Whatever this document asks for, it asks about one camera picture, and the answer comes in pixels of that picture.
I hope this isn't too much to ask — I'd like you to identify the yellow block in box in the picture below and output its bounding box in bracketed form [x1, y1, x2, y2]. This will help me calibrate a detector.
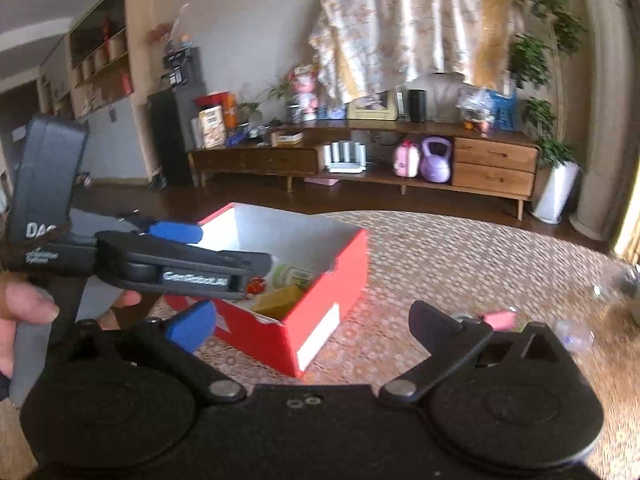
[252, 285, 304, 321]

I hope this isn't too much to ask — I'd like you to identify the pink toy backpack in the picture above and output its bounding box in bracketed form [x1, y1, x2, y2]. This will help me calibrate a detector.
[393, 140, 421, 179]

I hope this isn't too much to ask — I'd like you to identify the purple kettlebell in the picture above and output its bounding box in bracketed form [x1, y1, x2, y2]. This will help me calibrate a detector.
[420, 136, 452, 184]

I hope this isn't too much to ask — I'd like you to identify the black cylindrical speaker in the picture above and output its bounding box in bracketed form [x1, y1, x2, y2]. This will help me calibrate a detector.
[407, 89, 427, 122]

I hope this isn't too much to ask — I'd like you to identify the small potted plant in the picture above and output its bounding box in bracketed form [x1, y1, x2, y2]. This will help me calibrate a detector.
[238, 78, 294, 126]

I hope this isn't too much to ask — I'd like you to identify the pink doll figurine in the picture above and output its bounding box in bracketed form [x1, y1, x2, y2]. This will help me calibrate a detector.
[288, 64, 318, 122]

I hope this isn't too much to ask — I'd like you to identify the white potted tree planter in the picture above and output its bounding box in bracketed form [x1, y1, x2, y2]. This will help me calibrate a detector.
[508, 0, 587, 224]

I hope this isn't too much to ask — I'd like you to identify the snack box with label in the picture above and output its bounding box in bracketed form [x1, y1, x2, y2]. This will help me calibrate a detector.
[198, 105, 227, 148]

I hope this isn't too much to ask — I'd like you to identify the red cardboard box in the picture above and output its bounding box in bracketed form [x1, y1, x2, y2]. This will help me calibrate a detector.
[164, 201, 371, 380]

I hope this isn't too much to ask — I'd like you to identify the wooden tv cabinet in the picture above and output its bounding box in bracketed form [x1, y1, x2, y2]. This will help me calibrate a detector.
[189, 119, 538, 219]

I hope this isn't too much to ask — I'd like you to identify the white wifi router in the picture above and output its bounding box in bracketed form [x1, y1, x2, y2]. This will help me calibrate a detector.
[322, 141, 367, 174]

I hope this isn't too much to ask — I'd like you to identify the person's left hand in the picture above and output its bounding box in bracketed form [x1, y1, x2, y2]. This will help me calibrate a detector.
[0, 272, 60, 379]

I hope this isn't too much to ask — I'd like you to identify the pink eraser block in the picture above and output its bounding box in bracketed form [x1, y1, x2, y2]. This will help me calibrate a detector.
[482, 310, 518, 332]

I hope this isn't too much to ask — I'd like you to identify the framed picture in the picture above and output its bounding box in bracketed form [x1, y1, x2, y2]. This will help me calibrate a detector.
[347, 91, 397, 122]

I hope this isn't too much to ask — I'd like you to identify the floral cloth drape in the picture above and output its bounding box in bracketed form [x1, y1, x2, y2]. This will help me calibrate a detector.
[309, 0, 523, 104]

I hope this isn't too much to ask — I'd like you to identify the clear plastic bag of fruit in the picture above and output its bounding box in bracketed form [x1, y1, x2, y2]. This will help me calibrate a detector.
[457, 87, 495, 134]

